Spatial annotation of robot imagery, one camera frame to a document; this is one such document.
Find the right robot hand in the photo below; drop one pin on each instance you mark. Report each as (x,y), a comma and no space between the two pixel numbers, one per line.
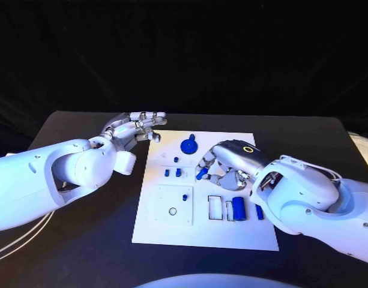
(235,155)

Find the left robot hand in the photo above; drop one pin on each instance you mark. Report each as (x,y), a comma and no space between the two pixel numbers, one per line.
(126,129)

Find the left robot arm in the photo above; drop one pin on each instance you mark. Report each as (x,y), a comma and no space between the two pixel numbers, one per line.
(18,177)

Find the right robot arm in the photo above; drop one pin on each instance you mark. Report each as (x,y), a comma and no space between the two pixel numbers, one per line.
(326,209)

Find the white task board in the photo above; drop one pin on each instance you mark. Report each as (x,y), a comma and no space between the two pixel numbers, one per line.
(199,195)

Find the blue gear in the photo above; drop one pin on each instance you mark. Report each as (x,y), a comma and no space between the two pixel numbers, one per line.
(189,145)

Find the blue plug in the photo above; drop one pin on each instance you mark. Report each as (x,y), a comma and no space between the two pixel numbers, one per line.
(166,172)
(178,172)

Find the large blue cylinder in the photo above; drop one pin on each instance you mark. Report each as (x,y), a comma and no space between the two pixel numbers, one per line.
(238,208)

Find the thin blue cylinder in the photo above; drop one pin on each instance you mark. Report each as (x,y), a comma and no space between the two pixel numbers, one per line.
(258,212)

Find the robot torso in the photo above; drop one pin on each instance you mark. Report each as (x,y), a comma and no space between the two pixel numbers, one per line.
(212,281)

